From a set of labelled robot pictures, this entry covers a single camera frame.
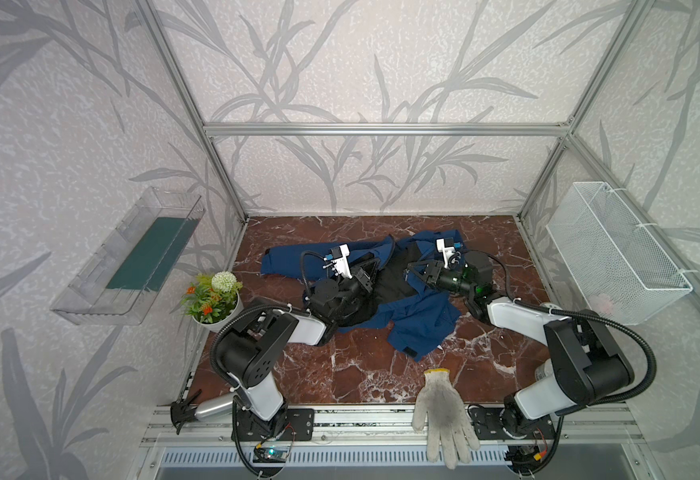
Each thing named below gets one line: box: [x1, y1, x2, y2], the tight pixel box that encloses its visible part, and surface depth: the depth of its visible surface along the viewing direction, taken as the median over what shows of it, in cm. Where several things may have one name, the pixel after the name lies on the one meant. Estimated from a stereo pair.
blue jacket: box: [260, 230, 463, 362], surface depth 88 cm
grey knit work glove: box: [412, 369, 480, 469], surface depth 76 cm
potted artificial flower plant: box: [180, 271, 243, 333], surface depth 82 cm
